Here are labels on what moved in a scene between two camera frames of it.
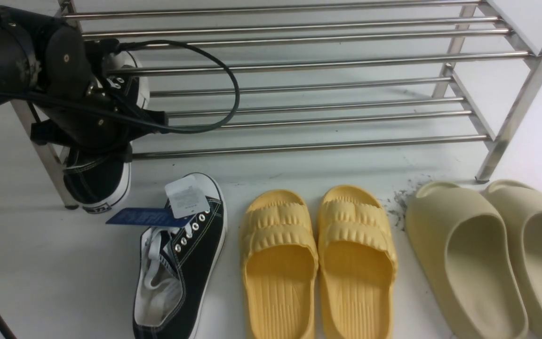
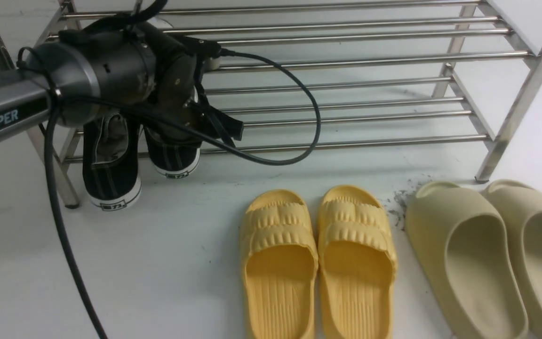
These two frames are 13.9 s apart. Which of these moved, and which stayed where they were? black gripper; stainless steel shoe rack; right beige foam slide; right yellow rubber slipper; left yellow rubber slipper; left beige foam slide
Moved: black gripper
Stayed: stainless steel shoe rack; right beige foam slide; right yellow rubber slipper; left yellow rubber slipper; left beige foam slide
